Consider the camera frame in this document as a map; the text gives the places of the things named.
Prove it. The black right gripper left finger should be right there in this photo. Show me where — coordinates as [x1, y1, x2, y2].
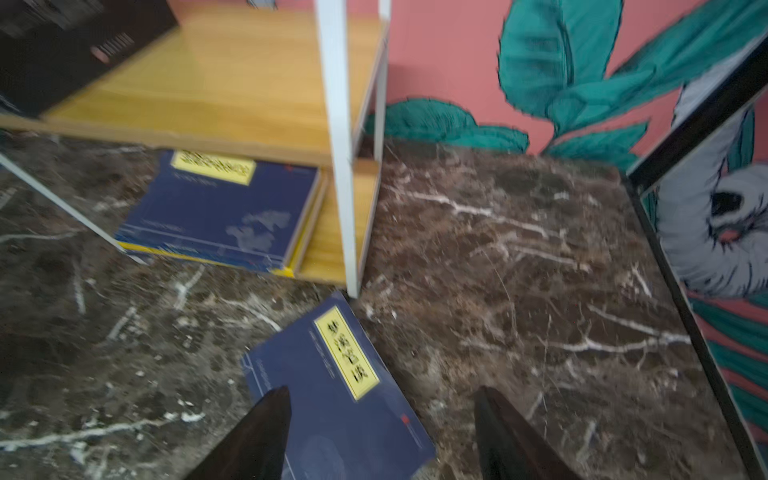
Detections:
[186, 386, 292, 480]

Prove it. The dark blue book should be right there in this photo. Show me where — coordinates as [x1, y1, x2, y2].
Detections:
[241, 292, 436, 479]
[113, 149, 322, 274]

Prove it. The wooden shelf with white frame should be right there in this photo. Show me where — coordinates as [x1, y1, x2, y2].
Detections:
[1, 1, 391, 298]

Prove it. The black book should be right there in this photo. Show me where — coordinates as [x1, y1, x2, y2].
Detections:
[1, 0, 177, 118]

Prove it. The yellow book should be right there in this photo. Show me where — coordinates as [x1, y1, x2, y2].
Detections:
[116, 173, 331, 279]

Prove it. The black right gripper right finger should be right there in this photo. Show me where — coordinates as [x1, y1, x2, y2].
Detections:
[473, 386, 580, 480]

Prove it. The black right frame post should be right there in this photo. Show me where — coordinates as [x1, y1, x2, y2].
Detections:
[620, 47, 768, 480]

